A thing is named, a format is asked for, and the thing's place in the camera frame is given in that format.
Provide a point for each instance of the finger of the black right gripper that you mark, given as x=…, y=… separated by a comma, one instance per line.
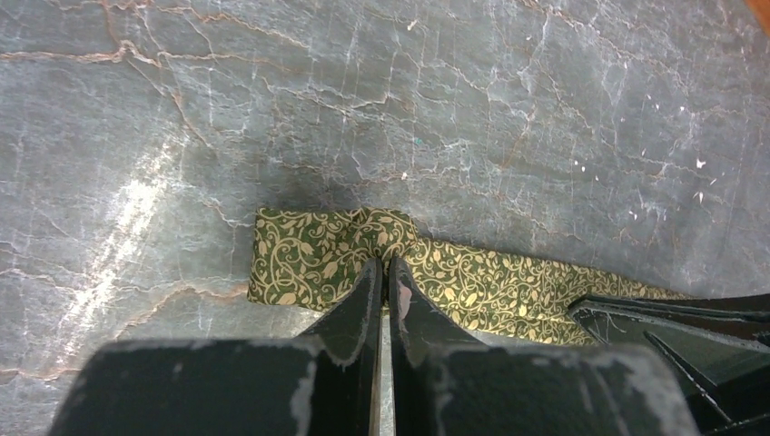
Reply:
x=718, y=349

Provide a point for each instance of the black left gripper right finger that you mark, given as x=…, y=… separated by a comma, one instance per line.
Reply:
x=448, y=382

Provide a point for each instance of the green gold vine tie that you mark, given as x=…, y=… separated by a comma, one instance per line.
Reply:
x=311, y=259

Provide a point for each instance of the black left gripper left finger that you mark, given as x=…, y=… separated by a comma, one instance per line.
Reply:
x=319, y=382

